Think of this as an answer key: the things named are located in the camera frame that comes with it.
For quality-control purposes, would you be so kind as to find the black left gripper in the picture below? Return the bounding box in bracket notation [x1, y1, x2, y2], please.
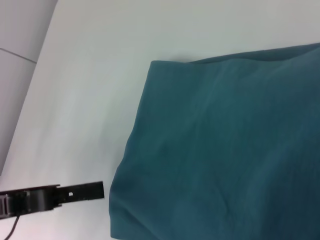
[0, 180, 105, 221]

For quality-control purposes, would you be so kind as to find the teal blue printed T-shirt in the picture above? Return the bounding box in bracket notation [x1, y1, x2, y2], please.
[108, 42, 320, 240]

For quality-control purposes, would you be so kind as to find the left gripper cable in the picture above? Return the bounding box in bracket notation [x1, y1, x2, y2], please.
[4, 215, 21, 240]

